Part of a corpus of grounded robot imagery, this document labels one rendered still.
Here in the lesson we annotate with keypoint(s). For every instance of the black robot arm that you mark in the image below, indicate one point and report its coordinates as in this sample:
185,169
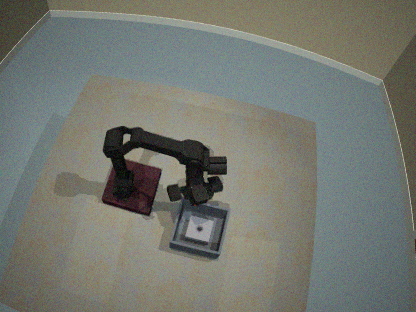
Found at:
188,152

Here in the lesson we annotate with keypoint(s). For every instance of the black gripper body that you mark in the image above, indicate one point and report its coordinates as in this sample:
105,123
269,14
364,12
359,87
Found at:
174,192

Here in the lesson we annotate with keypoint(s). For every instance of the white square plate with hole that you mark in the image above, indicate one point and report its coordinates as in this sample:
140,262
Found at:
203,225

